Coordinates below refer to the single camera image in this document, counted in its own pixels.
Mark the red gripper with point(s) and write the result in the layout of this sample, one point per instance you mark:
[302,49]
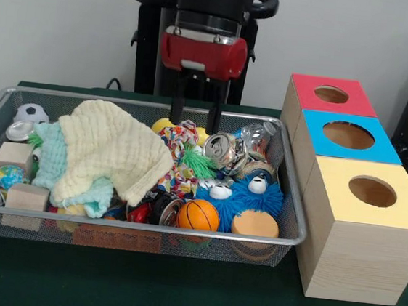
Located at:
[207,54]

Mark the cream waffle cloth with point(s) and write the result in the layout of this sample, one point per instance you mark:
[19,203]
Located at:
[110,143]

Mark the mint green waffle cloth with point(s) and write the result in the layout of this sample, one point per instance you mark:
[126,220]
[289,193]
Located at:
[48,158]

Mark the shallow clear mesh bin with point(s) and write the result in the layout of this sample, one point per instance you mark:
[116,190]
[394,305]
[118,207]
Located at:
[215,251]

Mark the wooden box with three holes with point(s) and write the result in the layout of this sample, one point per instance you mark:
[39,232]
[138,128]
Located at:
[360,264]

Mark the crushed drink can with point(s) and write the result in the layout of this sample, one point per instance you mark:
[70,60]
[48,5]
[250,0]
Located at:
[222,151]

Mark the green spiky ball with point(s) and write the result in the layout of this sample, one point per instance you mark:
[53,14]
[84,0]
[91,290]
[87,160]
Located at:
[196,159]

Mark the orange toy basketball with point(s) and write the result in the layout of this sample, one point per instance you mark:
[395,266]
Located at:
[197,214]

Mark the blue fuzzy monster toy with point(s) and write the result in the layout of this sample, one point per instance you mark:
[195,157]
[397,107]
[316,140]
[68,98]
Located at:
[253,205]

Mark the tan round foam disc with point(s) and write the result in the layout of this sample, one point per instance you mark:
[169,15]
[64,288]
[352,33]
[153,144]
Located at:
[255,222]

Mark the small soccer ball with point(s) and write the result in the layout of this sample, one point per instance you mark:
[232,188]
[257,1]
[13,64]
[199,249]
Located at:
[31,111]

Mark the small globe ball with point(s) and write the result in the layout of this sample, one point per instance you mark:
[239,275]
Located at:
[10,176]

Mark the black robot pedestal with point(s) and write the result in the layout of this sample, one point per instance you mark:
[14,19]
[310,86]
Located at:
[146,44]

